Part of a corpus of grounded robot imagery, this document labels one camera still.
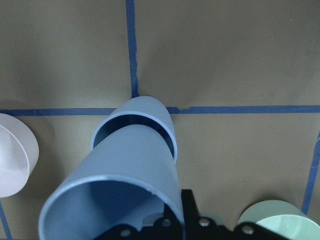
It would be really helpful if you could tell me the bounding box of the mint green bowl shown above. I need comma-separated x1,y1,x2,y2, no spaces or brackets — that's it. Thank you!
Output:
238,200,320,240

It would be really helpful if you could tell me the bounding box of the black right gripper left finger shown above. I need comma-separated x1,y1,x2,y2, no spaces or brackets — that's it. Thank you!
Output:
96,205,183,240

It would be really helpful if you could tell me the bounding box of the pink bowl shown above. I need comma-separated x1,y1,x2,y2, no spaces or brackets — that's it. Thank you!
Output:
0,113,39,198

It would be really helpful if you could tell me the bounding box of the blue cup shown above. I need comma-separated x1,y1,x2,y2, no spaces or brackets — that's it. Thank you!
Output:
90,96,178,162
38,124,184,240

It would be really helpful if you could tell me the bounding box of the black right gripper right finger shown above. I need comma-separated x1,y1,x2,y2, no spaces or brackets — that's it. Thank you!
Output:
181,189,200,225

